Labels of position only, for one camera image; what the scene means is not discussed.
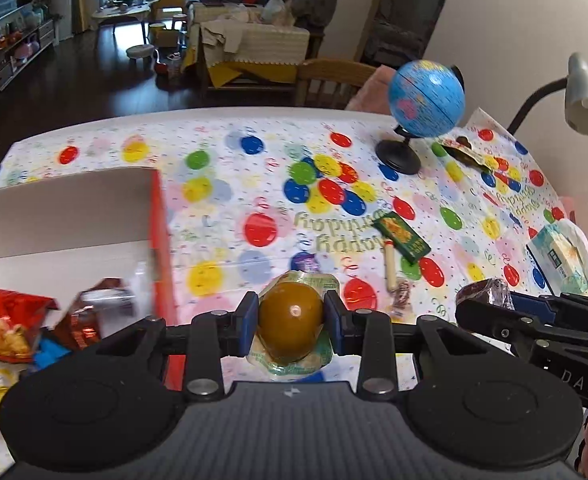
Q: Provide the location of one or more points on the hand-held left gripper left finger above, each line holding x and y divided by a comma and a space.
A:
248, 325

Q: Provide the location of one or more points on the white coffee table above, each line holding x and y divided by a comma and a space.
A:
121, 12

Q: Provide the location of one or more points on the sofa with cream cover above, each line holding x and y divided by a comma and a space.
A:
254, 45

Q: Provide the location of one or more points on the small round stool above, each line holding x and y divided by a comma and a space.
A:
141, 52

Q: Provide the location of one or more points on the television cabinet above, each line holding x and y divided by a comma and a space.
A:
4, 70

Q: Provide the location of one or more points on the balloon print tablecloth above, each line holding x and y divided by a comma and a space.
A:
274, 160

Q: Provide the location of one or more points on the white and red cardboard box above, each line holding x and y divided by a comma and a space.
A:
49, 215

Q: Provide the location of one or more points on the dark maroon snack packet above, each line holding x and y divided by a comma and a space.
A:
484, 291

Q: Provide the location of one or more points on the small brown wrapped candy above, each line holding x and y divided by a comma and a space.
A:
402, 294

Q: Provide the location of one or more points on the red chip packet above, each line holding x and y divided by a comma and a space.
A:
4, 330

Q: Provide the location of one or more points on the blue snack packet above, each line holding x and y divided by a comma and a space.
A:
49, 355

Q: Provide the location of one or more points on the wooden chair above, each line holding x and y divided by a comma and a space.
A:
331, 80

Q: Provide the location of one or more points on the dark flat snack bag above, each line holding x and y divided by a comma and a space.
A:
466, 156

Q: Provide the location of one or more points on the green snack packet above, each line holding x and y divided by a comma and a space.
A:
401, 235

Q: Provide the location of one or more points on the pink cloth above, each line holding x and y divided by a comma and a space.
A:
374, 90

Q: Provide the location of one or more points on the beige sausage stick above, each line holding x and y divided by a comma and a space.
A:
391, 265

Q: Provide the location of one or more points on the shiny red-brown snack packet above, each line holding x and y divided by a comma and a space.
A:
84, 330

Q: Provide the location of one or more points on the brown jelly cup snack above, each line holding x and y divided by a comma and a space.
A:
290, 320

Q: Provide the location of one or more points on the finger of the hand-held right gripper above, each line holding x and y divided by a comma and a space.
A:
484, 317
529, 304

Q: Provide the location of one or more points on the silver desk lamp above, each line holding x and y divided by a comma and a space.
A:
584, 90

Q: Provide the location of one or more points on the blue desk globe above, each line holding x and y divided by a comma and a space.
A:
424, 95

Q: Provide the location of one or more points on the tissue pack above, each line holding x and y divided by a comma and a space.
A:
554, 255

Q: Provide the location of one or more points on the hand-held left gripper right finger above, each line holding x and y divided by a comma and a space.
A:
334, 325

